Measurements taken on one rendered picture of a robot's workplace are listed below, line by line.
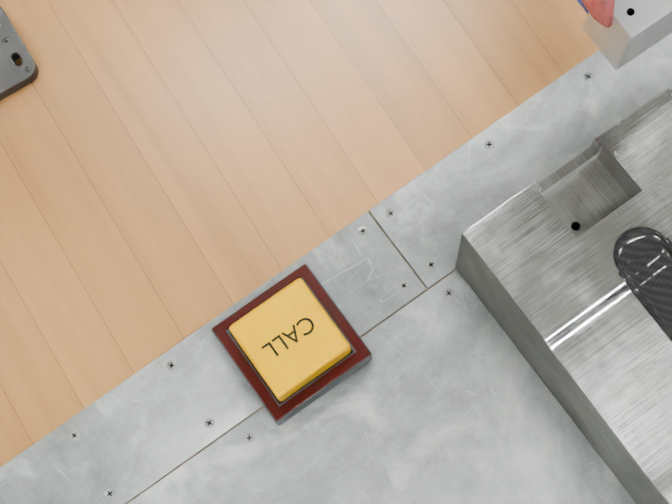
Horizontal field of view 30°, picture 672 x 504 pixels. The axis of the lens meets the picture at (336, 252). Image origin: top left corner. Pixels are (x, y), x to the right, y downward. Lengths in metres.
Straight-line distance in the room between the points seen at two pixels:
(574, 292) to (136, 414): 0.31
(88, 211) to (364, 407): 0.25
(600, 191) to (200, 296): 0.29
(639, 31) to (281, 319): 0.30
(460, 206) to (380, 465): 0.19
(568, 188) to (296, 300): 0.20
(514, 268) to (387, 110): 0.19
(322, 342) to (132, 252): 0.16
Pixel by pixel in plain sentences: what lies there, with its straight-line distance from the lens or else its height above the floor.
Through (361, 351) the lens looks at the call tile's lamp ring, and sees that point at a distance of 0.85.
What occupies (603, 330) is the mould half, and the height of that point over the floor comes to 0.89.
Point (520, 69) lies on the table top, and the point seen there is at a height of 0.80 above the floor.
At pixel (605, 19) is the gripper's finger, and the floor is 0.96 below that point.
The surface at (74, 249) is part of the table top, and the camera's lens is 0.92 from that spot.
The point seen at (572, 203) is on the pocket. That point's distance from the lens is 0.84.
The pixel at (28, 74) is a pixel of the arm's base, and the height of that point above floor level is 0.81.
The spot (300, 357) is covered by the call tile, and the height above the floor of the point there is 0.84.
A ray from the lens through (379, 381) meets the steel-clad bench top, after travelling 0.87.
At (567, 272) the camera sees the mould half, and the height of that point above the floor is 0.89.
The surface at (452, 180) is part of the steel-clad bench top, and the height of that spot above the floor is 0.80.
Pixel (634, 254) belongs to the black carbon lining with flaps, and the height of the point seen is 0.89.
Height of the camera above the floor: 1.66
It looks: 75 degrees down
